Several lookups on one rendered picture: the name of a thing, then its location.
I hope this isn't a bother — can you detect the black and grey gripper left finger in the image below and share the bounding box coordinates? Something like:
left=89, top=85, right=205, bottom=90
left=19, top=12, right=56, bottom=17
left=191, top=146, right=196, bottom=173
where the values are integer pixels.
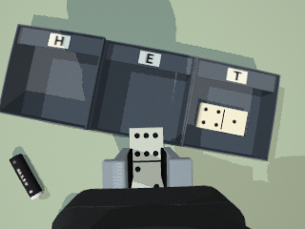
left=102, top=148, right=133, bottom=189

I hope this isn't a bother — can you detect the black three-compartment bin rack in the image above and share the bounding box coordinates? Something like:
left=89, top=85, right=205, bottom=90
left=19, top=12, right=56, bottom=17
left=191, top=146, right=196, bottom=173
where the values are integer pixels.
left=0, top=24, right=280, bottom=161

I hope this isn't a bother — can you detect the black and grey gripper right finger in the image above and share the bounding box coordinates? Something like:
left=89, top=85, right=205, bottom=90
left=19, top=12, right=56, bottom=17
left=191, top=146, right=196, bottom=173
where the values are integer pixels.
left=160, top=147, right=193, bottom=187

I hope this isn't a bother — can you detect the black aa battery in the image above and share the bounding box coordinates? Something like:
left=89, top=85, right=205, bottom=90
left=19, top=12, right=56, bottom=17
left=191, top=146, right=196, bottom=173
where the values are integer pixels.
left=10, top=154, right=44, bottom=200

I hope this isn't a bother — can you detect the white domino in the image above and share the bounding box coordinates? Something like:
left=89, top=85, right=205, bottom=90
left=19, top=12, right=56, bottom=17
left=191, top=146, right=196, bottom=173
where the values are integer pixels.
left=195, top=103, right=248, bottom=135
left=130, top=128, right=164, bottom=188

